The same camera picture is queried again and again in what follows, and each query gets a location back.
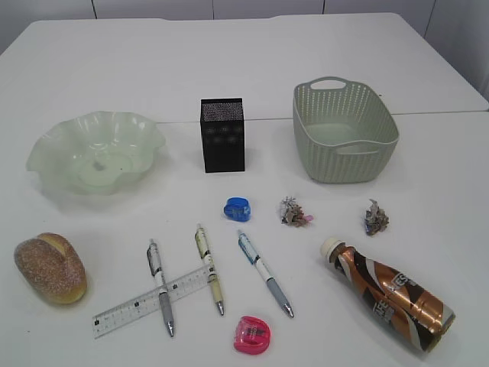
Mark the paper scrap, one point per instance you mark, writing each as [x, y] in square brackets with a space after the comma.
[291, 213]
[376, 220]

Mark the sugared bread roll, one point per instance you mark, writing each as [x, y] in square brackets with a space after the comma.
[51, 265]

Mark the brown coffee bottle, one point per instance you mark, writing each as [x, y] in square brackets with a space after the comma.
[394, 298]

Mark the blue pencil sharpener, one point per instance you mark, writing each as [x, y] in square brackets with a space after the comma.
[237, 209]

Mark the blue white pen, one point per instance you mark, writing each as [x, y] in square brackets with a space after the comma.
[257, 261]

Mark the black mesh pen holder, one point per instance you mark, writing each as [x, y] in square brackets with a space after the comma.
[222, 127]

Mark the yellow beige pen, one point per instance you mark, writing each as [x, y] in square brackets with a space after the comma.
[202, 244]

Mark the pale green plastic basket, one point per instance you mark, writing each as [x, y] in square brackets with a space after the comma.
[344, 133]

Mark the grey grip pen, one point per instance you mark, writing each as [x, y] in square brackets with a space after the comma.
[156, 268]

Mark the pale green wavy plate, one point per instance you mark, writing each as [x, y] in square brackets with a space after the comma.
[97, 153]

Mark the pink pencil sharpener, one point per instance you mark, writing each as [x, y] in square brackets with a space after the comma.
[252, 336]

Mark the transparent plastic ruler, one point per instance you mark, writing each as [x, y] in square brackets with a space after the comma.
[140, 306]

